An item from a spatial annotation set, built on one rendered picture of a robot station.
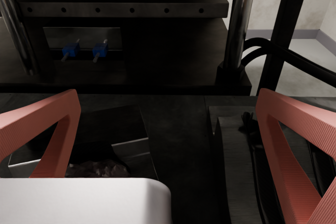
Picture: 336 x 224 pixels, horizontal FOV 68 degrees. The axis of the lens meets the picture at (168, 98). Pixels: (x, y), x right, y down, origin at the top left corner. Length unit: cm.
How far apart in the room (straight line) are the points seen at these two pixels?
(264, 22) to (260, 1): 27
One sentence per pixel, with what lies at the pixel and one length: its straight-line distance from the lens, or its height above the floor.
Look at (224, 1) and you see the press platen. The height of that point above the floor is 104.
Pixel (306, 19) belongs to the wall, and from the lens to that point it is 354.
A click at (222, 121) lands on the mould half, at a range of 52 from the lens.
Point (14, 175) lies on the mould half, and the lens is 56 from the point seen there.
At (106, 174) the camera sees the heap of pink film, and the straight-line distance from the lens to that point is 48.
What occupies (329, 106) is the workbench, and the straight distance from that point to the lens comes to 91.
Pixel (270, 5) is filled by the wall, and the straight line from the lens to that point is 330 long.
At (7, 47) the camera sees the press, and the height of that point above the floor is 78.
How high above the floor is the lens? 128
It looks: 37 degrees down
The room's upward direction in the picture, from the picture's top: straight up
